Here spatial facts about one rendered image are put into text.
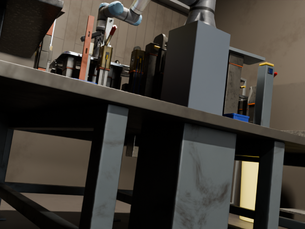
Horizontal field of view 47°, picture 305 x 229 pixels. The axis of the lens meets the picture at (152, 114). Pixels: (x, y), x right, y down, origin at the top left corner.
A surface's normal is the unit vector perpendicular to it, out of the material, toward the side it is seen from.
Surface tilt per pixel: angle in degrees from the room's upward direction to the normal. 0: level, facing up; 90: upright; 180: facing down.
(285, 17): 90
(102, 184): 90
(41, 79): 90
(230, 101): 90
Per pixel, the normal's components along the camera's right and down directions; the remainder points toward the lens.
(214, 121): 0.58, -0.03
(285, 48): -0.81, -0.18
